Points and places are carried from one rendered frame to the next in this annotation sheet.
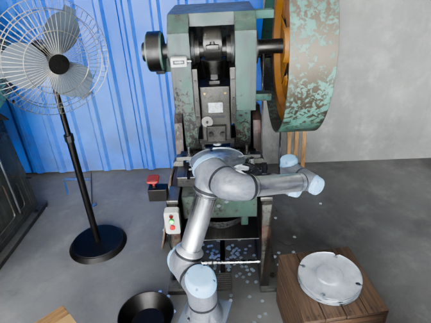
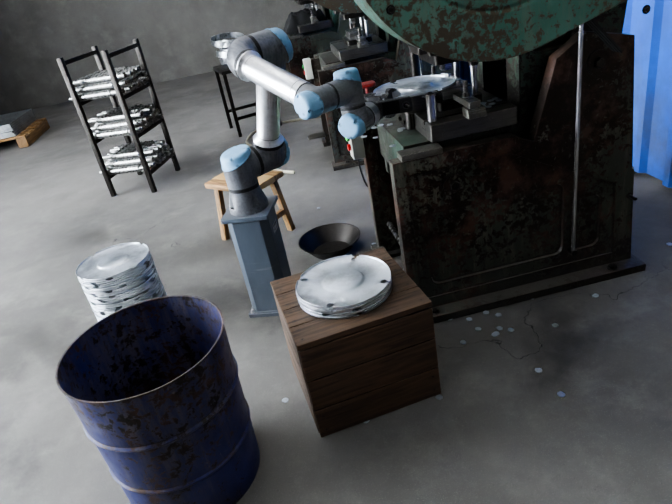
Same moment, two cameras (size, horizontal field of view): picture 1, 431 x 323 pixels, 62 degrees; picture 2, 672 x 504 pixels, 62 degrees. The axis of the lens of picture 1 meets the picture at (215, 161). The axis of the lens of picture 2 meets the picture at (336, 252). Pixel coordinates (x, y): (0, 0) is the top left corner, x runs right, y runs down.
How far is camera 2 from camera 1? 2.23 m
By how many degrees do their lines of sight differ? 71
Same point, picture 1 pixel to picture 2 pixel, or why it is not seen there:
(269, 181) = (255, 66)
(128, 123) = not seen: hidden behind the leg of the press
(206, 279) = (230, 155)
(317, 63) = not seen: outside the picture
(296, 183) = (281, 86)
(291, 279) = not seen: hidden behind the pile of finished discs
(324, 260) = (371, 273)
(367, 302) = (308, 326)
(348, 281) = (333, 296)
